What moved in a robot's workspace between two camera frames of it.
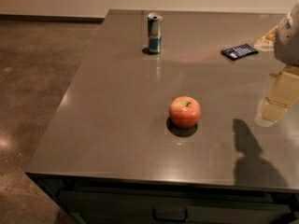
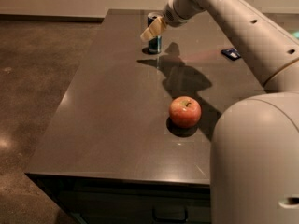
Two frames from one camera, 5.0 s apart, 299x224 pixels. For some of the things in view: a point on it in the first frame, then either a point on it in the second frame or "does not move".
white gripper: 287,42 to 171,17
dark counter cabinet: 92,200 does not move
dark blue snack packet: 239,51 does not move
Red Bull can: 154,33 does not move
